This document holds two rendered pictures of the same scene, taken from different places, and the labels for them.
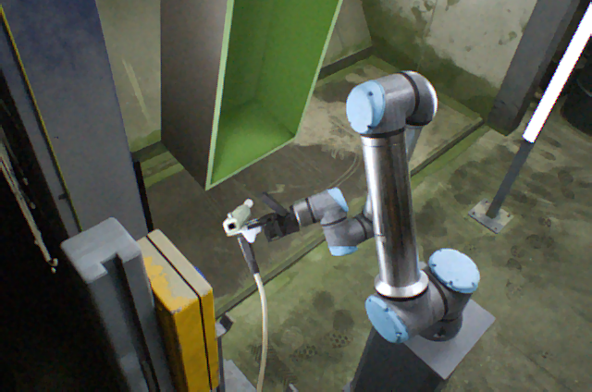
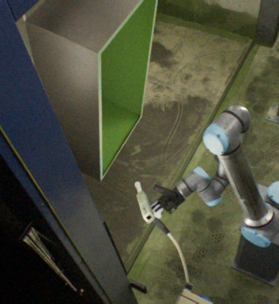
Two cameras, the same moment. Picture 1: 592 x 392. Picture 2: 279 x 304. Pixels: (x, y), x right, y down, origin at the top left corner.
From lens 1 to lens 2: 0.72 m
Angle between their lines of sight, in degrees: 13
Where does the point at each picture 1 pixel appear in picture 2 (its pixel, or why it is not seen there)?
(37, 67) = (66, 219)
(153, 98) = not seen: hidden behind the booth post
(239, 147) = (106, 140)
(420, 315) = (273, 229)
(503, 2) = not seen: outside the picture
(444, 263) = (276, 193)
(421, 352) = (276, 241)
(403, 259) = (258, 205)
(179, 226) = not seen: hidden behind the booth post
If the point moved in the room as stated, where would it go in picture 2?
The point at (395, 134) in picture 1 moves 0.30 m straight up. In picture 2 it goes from (237, 149) to (244, 100)
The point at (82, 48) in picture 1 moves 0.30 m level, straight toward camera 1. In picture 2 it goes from (79, 197) to (143, 262)
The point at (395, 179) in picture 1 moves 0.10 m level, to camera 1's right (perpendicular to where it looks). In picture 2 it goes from (243, 170) to (265, 164)
